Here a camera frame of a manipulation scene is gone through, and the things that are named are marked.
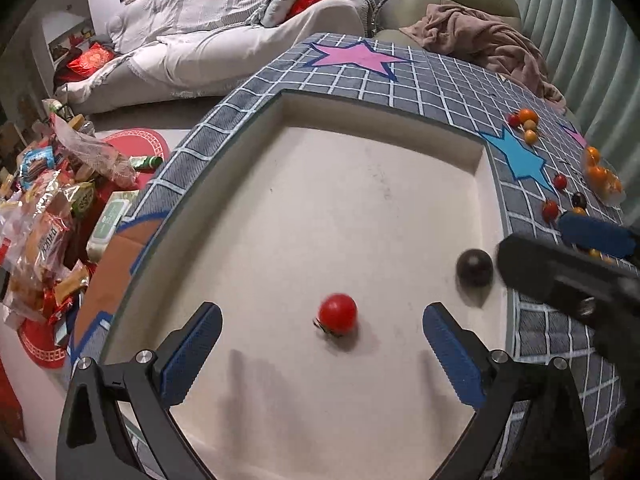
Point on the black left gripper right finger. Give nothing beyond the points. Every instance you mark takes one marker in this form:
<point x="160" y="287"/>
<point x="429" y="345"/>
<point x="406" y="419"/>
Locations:
<point x="528" y="421"/>

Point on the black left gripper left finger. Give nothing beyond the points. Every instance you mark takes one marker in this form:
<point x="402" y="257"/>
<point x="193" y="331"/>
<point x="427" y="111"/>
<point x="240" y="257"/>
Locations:
<point x="93" y="441"/>

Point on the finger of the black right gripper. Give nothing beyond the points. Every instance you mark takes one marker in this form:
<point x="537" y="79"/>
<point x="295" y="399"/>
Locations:
<point x="607" y="237"/>

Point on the dark purple tomato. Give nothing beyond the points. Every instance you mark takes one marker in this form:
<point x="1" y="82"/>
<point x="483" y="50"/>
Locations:
<point x="579" y="200"/>
<point x="474" y="268"/>

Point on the red cherry tomato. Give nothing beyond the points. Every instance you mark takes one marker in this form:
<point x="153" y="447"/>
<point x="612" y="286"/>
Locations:
<point x="559" y="182"/>
<point x="337" y="315"/>
<point x="550" y="211"/>

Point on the clear glass fruit bowl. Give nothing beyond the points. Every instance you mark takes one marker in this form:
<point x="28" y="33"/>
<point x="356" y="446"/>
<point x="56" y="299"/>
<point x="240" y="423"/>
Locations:
<point x="615" y="194"/>

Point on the orange mandarin right in bowl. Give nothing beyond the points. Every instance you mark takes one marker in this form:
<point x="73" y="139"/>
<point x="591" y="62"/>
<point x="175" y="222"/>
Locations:
<point x="597" y="178"/>

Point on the red cherry tomato by star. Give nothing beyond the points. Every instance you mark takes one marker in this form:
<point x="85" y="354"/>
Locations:
<point x="559" y="182"/>

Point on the grey checked star tablecloth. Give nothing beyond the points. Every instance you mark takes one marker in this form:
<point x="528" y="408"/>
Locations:
<point x="430" y="86"/>

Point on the orange mandarin on bowl top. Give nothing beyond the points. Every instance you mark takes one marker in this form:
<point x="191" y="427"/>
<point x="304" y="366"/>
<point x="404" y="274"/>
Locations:
<point x="591" y="156"/>

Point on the small yellow tomato far group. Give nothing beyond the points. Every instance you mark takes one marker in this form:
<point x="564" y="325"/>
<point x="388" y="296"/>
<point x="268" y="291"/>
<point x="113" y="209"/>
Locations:
<point x="530" y="137"/>

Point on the small red tomato far group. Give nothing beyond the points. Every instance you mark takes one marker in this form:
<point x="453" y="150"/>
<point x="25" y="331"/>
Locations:
<point x="513" y="120"/>

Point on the orange mandarin far group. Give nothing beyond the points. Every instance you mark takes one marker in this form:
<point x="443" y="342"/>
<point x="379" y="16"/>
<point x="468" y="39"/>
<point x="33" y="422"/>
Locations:
<point x="526" y="114"/>

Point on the green striped curtain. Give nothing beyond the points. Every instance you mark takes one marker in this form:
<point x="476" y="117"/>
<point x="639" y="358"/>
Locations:
<point x="593" y="59"/>

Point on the pink blanket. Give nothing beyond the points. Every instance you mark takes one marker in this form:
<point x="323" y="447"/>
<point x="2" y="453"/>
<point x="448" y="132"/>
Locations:
<point x="484" y="40"/>

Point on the pile of snack packages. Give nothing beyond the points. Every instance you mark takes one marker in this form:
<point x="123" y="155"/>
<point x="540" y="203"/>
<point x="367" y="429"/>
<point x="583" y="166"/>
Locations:
<point x="59" y="211"/>

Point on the white tray with dark rim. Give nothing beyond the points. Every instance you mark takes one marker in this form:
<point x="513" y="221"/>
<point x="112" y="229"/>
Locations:
<point x="313" y="197"/>

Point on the red round floor mat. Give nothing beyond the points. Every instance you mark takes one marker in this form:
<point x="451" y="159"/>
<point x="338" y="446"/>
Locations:
<point x="145" y="147"/>

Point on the red cushion at sofa end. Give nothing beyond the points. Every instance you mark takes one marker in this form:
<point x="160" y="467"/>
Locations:
<point x="80" y="65"/>

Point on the white covered sofa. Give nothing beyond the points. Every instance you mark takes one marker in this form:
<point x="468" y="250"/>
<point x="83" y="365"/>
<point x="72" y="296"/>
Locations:
<point x="184" y="49"/>

